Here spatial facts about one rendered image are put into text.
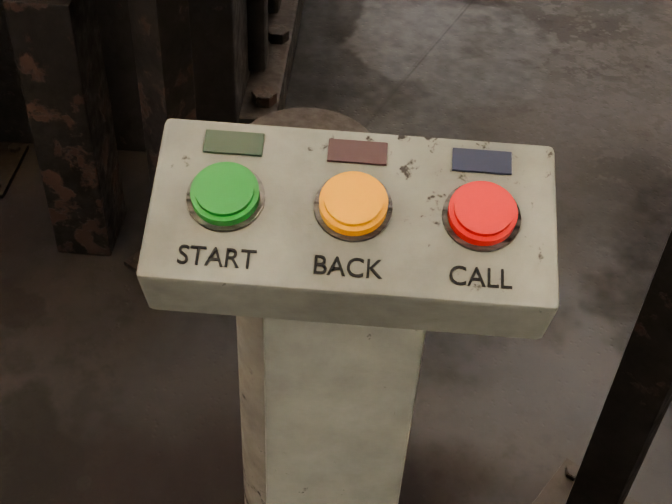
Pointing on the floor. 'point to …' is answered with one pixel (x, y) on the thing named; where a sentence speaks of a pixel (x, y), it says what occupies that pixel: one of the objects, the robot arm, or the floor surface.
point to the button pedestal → (347, 289)
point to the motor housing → (70, 119)
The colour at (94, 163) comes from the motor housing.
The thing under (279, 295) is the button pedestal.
